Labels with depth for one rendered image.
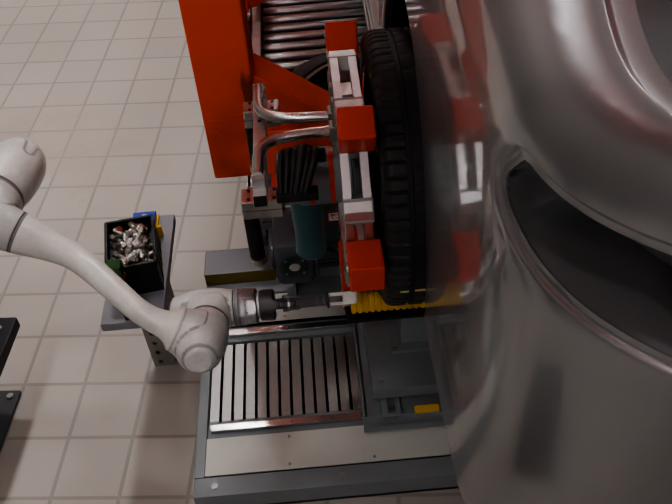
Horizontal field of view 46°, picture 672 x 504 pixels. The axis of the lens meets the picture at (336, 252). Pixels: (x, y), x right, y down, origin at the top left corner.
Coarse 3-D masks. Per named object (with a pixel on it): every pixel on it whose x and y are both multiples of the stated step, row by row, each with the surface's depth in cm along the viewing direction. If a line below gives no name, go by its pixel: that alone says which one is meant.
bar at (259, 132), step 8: (264, 104) 191; (256, 120) 186; (264, 120) 186; (256, 128) 184; (264, 128) 184; (256, 136) 182; (264, 136) 182; (256, 144) 180; (264, 160) 175; (264, 168) 173; (256, 192) 168; (264, 192) 167; (256, 200) 167; (264, 200) 167
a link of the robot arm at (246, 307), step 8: (248, 288) 190; (240, 296) 187; (248, 296) 187; (256, 296) 188; (240, 304) 186; (248, 304) 186; (256, 304) 187; (240, 312) 186; (248, 312) 186; (256, 312) 187; (240, 320) 187; (248, 320) 187; (256, 320) 188
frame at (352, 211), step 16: (336, 64) 176; (352, 64) 175; (336, 80) 171; (352, 80) 171; (336, 96) 167; (352, 96) 172; (336, 144) 213; (368, 160) 164; (368, 176) 164; (368, 192) 164; (352, 208) 164; (368, 208) 164; (352, 224) 166; (368, 224) 167; (352, 240) 170
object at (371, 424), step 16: (368, 368) 236; (368, 384) 232; (368, 400) 228; (384, 400) 225; (400, 400) 227; (416, 400) 227; (432, 400) 227; (368, 416) 222; (384, 416) 221; (400, 416) 222; (416, 416) 223; (432, 416) 223
